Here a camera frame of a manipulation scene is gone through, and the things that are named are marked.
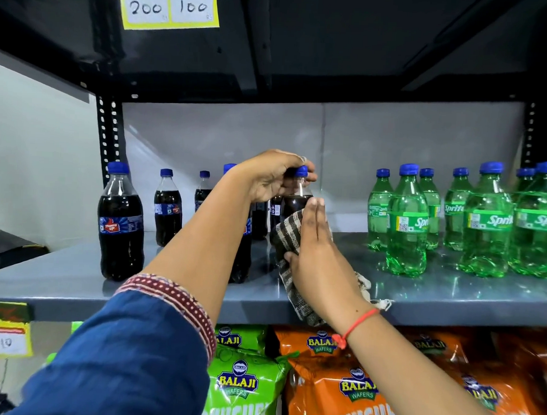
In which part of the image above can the person's right hand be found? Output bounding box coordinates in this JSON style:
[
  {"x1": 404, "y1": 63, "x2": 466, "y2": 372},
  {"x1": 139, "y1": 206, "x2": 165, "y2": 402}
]
[{"x1": 280, "y1": 196, "x2": 384, "y2": 331}]

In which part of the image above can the person's left hand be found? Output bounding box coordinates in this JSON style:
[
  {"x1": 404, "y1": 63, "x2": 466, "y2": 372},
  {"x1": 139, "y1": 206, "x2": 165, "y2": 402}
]
[{"x1": 231, "y1": 147, "x2": 320, "y2": 207}]

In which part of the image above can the single dark cola bottle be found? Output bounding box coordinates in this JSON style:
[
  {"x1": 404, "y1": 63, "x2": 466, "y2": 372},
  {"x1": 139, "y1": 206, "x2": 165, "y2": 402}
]
[{"x1": 280, "y1": 164, "x2": 317, "y2": 222}]

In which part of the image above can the striped brown white cloth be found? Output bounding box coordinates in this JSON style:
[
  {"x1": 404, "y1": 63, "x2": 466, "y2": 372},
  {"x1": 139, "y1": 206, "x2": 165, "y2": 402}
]
[{"x1": 267, "y1": 207, "x2": 397, "y2": 331}]

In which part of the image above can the person's right forearm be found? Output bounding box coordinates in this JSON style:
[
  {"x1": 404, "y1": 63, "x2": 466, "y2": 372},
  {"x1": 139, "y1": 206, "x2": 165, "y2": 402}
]
[{"x1": 330, "y1": 307, "x2": 523, "y2": 415}]

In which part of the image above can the person's left forearm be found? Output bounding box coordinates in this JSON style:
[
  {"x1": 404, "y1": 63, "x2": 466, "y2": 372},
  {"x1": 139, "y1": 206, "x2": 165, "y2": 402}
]
[{"x1": 138, "y1": 161, "x2": 258, "y2": 328}]

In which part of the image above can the orange snack packet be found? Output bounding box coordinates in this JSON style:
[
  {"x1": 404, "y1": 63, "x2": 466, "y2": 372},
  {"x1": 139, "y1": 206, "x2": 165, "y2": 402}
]
[
  {"x1": 273, "y1": 326, "x2": 356, "y2": 361},
  {"x1": 491, "y1": 329, "x2": 547, "y2": 391},
  {"x1": 431, "y1": 356, "x2": 547, "y2": 415},
  {"x1": 285, "y1": 350, "x2": 413, "y2": 415},
  {"x1": 399, "y1": 328, "x2": 473, "y2": 367}
]

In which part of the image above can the row of green soda bottles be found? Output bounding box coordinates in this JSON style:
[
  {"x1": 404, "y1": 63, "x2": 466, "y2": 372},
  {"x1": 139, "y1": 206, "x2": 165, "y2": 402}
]
[{"x1": 364, "y1": 153, "x2": 547, "y2": 285}]

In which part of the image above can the green snack packet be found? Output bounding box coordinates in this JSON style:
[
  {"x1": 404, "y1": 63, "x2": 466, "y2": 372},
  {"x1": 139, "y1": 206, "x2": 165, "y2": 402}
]
[
  {"x1": 213, "y1": 323, "x2": 269, "y2": 356},
  {"x1": 198, "y1": 344, "x2": 294, "y2": 415}
]

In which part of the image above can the black metal shelf rack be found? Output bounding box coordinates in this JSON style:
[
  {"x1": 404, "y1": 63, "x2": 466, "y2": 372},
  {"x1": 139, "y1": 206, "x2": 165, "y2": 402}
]
[{"x1": 0, "y1": 0, "x2": 547, "y2": 209}]

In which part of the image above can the grey metal shelf board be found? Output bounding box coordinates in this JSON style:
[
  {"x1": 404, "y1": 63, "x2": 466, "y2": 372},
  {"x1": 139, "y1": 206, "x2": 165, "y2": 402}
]
[{"x1": 0, "y1": 216, "x2": 547, "y2": 344}]

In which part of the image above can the blue sleeve with red trim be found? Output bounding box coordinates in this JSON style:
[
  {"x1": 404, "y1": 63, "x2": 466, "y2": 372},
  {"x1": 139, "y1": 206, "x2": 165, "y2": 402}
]
[{"x1": 8, "y1": 267, "x2": 220, "y2": 415}]

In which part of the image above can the yellow price tag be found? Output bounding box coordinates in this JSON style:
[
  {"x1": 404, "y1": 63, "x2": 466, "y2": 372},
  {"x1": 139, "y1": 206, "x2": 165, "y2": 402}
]
[
  {"x1": 117, "y1": 0, "x2": 222, "y2": 35},
  {"x1": 0, "y1": 301, "x2": 36, "y2": 361}
]

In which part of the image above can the black bag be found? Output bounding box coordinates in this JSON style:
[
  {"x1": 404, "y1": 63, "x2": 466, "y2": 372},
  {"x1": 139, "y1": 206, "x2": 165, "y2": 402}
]
[{"x1": 0, "y1": 228, "x2": 52, "y2": 278}]

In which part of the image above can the red thread bracelet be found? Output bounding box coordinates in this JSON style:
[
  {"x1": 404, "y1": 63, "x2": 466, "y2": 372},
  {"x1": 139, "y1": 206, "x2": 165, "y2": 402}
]
[{"x1": 330, "y1": 306, "x2": 382, "y2": 352}]

